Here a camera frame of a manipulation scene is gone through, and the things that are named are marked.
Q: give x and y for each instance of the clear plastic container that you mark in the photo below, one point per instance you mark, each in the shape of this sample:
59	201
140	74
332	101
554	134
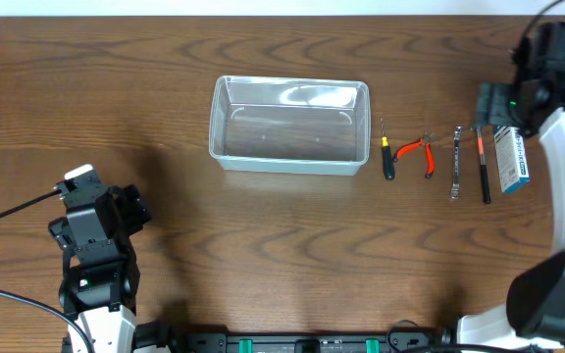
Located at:
290	125

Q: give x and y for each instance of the black yellow screwdriver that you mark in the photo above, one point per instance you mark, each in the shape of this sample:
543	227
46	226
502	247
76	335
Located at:
388	166

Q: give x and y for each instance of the small black orange hammer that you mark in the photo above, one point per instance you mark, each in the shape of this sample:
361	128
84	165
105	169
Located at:
483	163

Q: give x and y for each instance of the white blue cardboard box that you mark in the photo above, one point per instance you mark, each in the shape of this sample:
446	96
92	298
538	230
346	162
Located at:
511	158

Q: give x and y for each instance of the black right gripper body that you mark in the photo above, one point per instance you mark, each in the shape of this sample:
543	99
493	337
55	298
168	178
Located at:
510	106

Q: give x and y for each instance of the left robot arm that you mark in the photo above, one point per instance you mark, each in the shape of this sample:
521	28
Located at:
100	274

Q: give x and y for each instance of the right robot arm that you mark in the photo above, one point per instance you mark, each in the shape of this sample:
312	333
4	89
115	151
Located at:
533	315

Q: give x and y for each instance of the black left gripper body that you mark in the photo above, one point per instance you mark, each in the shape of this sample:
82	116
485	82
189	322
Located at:
128	215

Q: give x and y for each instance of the orange handled pliers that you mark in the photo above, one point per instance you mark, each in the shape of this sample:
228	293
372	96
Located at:
423	142

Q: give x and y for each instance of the silver ring wrench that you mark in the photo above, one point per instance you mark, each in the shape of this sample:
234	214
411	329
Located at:
455	187

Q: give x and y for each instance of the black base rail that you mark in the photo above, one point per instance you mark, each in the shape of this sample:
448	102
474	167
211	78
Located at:
159	337

